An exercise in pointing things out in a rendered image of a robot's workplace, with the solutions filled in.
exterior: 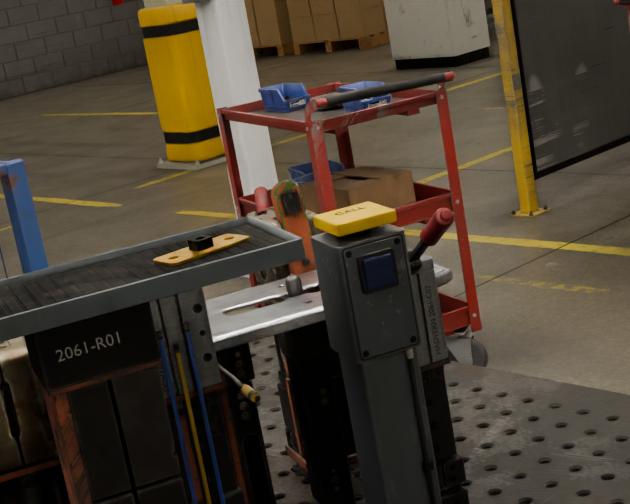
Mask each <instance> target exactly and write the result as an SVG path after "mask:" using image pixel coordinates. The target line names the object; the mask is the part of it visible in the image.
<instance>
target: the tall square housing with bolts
mask: <svg viewBox="0 0 630 504"><path fill-rule="evenodd" d="M150 307H151V311H152V316H153V320H154V325H155V330H156V334H157V339H158V343H159V348H160V352H161V358H160V359H159V360H160V362H161V365H159V366H158V369H159V373H160V378H161V382H162V387H163V392H164V396H165V401H166V405H167V410H168V414H169V419H170V424H171V428H172V433H173V437H174V445H175V451H176V453H177V456H178V460H179V465H180V469H181V473H180V476H181V477H182V478H183V483H184V487H185V492H186V497H187V501H188V504H246V501H245V496H244V492H243V490H242V489H241V487H240V486H239V485H238V484H237V481H236V476H235V471H234V467H233V462H232V457H231V452H230V447H229V442H228V438H227V433H226V428H225V423H224V418H223V414H222V409H221V404H220V399H219V394H218V390H219V389H222V388H224V383H223V381H222V380H221V376H220V371H219V367H218V362H217V357H216V352H215V347H214V342H213V337H212V333H211V328H210V323H209V318H208V313H207V308H206V304H205V299H204V294H203V289H202V287H201V288H197V289H193V290H190V291H186V292H182V293H179V294H175V295H171V296H168V297H164V298H160V299H157V300H153V301H150Z"/></svg>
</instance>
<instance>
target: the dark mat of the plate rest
mask: <svg viewBox="0 0 630 504"><path fill-rule="evenodd" d="M224 234H238V235H245V236H249V238H250V240H249V241H247V242H244V243H241V244H238V245H235V246H233V247H230V248H227V249H224V250H221V251H218V252H216V253H213V254H210V255H207V256H204V257H201V258H199V259H196V260H193V261H190V262H187V263H184V264H182V265H179V266H173V267H171V266H165V265H160V264H155V263H154V262H153V259H155V258H157V257H160V256H163V255H166V254H169V253H172V252H175V251H177V250H180V249H183V248H186V247H188V242H187V240H188V239H187V240H183V241H179V242H176V243H172V244H168V245H164V246H160V247H156V248H152V249H149V250H145V251H141V252H137V253H133V254H129V255H125V256H122V257H118V258H114V259H110V260H106V261H102V262H98V263H95V264H91V265H87V266H83V267H79V268H75V269H71V270H68V271H64V272H60V273H56V274H52V275H48V276H44V277H41V278H37V279H33V280H29V281H25V282H21V283H17V284H14V285H10V286H6V287H2V288H0V318H3V317H6V316H10V315H14V314H18V313H21V312H25V311H29V310H32V309H36V308H40V307H44V306H47V305H51V304H55V303H59V302H62V301H66V300H70V299H74V298H77V297H81V296H85V295H89V294H92V293H96V292H100V291H104V290H107V289H111V288H115V287H119V286H122V285H126V284H130V283H134V282H137V281H141V280H145V279H148V278H152V277H156V276H160V275H163V274H167V273H171V272H175V271H178V270H182V269H186V268H190V267H193V266H197V265H201V264H205V263H208V262H212V261H216V260H220V259H223V258H227V257H231V256H235V255H238V254H242V253H246V252H250V251H253V250H257V249H261V248H265V247H268V246H272V245H276V244H279V243H283V242H287V241H286V240H284V239H282V238H280V237H278V236H276V235H274V234H271V233H269V232H267V231H265V230H262V229H260V228H258V227H256V226H254V225H252V224H250V223H249V224H245V225H241V226H237V227H233V228H229V229H226V230H222V231H218V232H214V233H210V234H206V235H207V236H212V238H215V237H218V236H221V235H224Z"/></svg>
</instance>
